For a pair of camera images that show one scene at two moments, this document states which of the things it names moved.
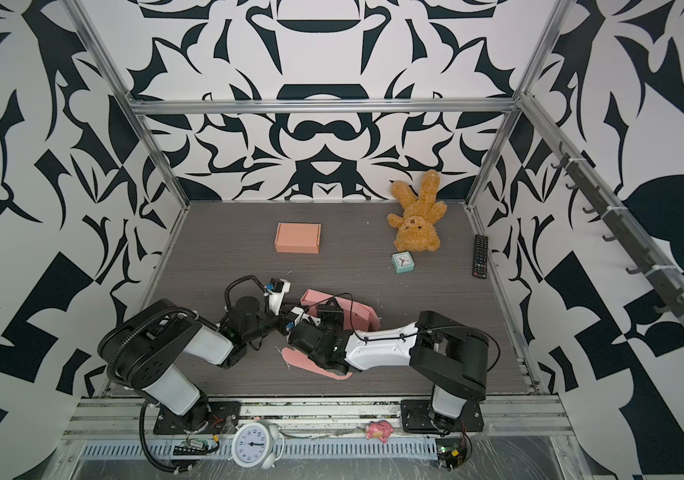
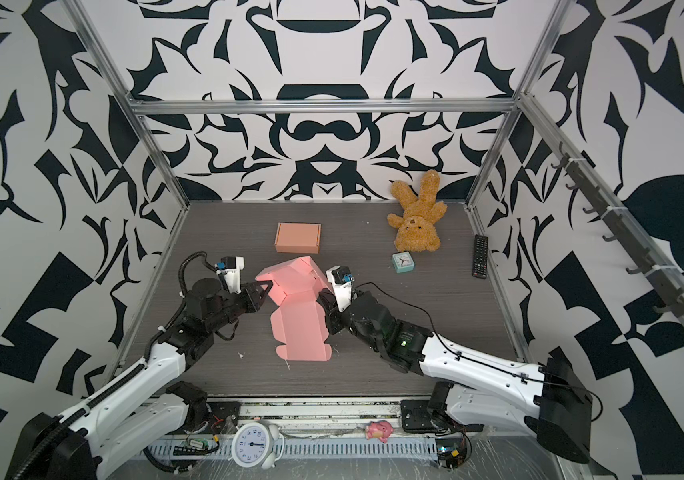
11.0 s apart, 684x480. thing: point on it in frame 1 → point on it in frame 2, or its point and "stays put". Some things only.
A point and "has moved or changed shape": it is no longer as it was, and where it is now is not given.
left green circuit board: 195,447 stays put
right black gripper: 336,316 → 335,316
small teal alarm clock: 403,262 stays put
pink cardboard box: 357,317 has moved or changed shape
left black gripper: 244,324 → 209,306
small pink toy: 381,429 stays put
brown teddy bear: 416,228 stays put
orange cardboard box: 295,237 stays put
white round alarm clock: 257,444 stays put
